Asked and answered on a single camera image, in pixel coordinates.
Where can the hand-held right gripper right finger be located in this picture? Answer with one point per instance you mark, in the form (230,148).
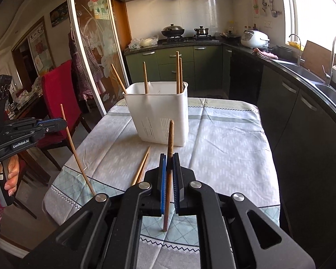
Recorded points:
(176,185)

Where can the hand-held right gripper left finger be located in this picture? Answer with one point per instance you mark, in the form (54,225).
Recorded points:
(163,185)

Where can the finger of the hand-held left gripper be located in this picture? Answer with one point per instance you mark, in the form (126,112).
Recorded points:
(49,122)
(50,133)

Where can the reddish brown chopstick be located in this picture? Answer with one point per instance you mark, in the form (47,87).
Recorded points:
(72,145)
(143,171)
(140,166)
(170,134)

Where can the white plastic utensil holder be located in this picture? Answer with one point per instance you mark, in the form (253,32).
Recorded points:
(156,117)

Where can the light bamboo chopstick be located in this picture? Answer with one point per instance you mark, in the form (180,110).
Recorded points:
(145,77)
(118,80)

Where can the brown wooden chopstick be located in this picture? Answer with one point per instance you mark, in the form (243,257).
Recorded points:
(181,74)
(177,71)

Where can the hanging kitchen utensils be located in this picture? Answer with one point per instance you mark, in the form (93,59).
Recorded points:
(271,5)

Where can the person's left hand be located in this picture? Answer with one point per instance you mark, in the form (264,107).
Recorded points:
(12,171)

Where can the cluttered dining table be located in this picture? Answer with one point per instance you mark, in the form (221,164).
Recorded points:
(28,98)

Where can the red upholstered wooden chair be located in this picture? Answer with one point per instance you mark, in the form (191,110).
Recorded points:
(58,89)

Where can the red checkered apron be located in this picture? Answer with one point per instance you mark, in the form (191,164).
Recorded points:
(82,70)

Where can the pale green patterned tablecloth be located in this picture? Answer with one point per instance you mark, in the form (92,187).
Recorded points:
(226,145)

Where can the floral glass sliding door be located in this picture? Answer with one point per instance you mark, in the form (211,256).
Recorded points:
(98,42)

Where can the white plastic bags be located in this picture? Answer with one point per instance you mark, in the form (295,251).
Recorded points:
(144,43)

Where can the green lower kitchen cabinets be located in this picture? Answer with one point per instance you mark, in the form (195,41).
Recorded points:
(207,61)

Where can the black gas stove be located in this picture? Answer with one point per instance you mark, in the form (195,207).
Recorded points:
(189,39)

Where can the black wok with lid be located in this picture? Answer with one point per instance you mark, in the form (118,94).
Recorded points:
(172,30)

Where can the small dark cooking pot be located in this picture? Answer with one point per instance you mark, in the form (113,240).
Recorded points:
(201,30)

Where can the black frying pan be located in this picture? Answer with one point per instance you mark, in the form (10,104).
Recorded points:
(231,36)

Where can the pink cloth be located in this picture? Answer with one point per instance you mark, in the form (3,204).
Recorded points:
(266,53)

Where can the black kitchen countertop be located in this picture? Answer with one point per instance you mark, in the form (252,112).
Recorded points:
(277,61)

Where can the white rice cooker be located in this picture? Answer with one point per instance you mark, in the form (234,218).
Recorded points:
(254,38)

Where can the steel kitchen sink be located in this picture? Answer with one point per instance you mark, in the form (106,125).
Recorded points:
(305,71)

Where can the small steel faucet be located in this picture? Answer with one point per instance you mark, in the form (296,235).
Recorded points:
(299,53)

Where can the yellow sponge holder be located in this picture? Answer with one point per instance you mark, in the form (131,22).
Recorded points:
(294,44)

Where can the wooden cutting board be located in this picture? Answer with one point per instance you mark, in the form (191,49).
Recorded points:
(316,54)

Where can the tall steel faucet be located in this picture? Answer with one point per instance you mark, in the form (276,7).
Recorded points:
(333,58)

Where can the kitchen window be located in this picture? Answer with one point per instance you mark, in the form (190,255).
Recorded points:
(319,11)

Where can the framed wall calendar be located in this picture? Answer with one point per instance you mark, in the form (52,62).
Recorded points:
(40,51)

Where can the dark wall poster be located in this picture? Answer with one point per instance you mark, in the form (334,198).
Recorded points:
(60,14)

